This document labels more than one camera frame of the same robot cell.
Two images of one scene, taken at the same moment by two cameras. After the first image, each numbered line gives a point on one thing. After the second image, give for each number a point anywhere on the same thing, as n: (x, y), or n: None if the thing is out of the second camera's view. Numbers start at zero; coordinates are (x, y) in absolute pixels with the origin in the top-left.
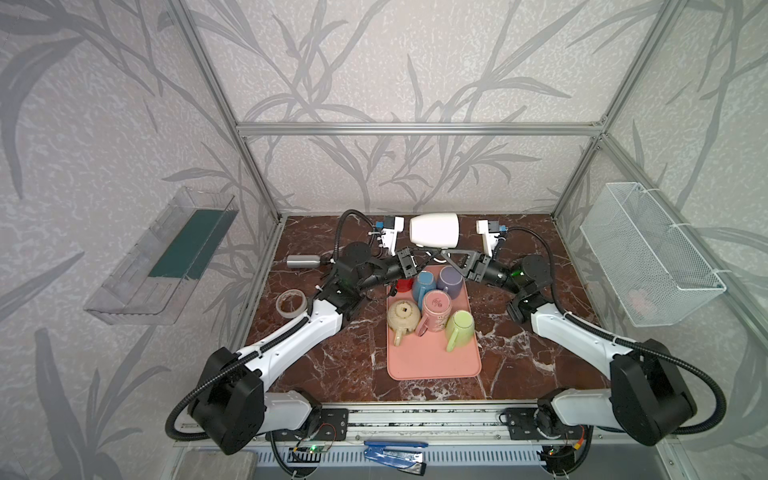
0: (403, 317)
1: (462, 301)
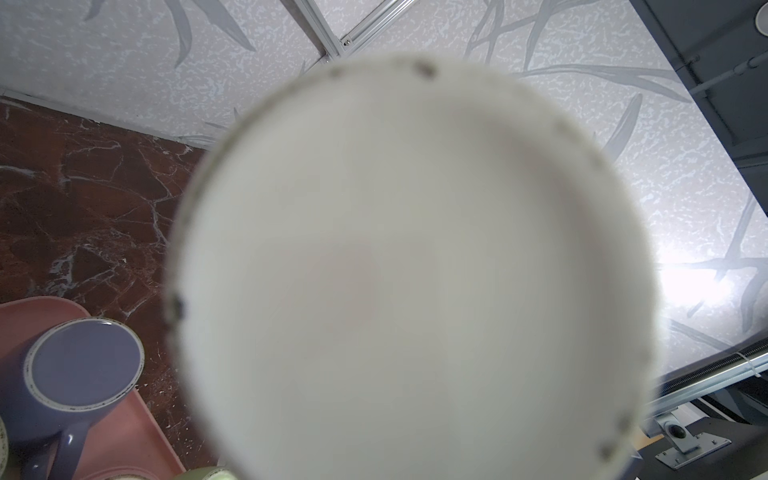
0: None
1: (128, 437)
